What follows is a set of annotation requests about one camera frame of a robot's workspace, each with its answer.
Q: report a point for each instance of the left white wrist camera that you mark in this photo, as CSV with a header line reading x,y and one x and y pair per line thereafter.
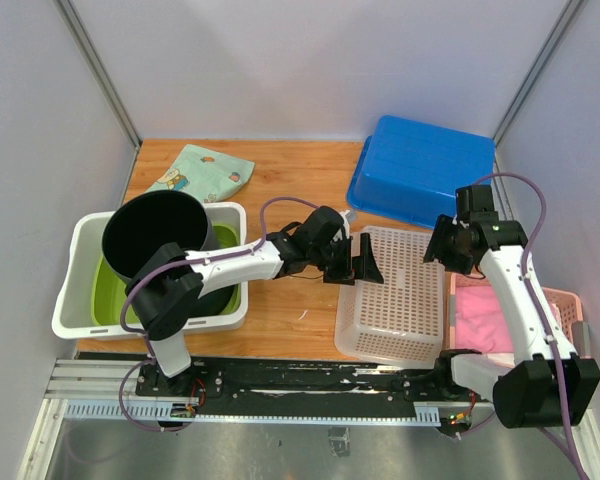
x,y
349,217

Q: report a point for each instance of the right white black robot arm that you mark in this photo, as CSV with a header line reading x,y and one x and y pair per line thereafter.
x,y
550,384

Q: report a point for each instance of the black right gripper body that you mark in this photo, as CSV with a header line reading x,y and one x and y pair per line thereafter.
x,y
460,260

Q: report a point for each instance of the white perforated plastic basket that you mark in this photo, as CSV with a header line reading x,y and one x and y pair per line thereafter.
x,y
401,321

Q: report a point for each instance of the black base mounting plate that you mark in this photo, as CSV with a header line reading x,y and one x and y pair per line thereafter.
x,y
273,386

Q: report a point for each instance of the dark grey round bucket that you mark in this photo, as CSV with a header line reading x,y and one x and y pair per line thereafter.
x,y
138,229

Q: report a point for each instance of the lime green plastic basin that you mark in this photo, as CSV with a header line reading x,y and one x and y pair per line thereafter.
x,y
108,290

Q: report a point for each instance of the large blue plastic tub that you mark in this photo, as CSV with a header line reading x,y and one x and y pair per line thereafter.
x,y
409,171

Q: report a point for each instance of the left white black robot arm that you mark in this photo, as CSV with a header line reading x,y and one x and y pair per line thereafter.
x,y
164,293

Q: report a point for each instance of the white slotted cable duct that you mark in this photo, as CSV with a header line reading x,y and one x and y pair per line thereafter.
x,y
422,416

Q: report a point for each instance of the pink cloth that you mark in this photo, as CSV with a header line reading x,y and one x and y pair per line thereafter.
x,y
479,321

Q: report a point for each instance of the cartoon printed light cloth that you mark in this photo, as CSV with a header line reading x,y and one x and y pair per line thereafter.
x,y
207,175

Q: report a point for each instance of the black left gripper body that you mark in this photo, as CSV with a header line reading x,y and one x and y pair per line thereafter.
x,y
338,261

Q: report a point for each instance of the pink perforated plastic basket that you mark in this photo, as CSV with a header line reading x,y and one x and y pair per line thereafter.
x,y
566,308

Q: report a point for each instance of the white rectangular plastic tub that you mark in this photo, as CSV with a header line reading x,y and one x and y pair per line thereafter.
x,y
72,320

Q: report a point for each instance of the grey aluminium frame rail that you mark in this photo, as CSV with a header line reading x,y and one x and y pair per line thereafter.
x,y
71,17

